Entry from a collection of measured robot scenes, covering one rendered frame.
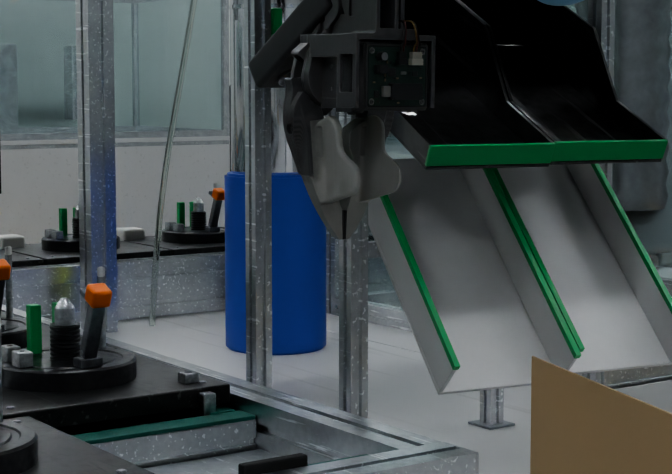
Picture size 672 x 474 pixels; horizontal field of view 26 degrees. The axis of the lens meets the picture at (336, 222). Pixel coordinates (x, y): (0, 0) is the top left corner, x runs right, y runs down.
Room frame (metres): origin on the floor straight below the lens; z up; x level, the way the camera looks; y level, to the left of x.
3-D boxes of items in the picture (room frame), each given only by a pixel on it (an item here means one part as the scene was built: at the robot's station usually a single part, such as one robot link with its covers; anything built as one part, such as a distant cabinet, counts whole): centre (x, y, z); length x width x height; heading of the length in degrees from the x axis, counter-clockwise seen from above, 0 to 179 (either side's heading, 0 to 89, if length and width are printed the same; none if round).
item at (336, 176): (1.06, 0.00, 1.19); 0.06 x 0.03 x 0.09; 35
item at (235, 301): (2.23, 0.09, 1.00); 0.16 x 0.16 x 0.27
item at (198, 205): (2.77, 0.26, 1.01); 0.24 x 0.24 x 0.13; 35
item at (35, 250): (2.62, 0.46, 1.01); 0.24 x 0.24 x 0.13; 35
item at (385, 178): (1.08, -0.03, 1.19); 0.06 x 0.03 x 0.09; 35
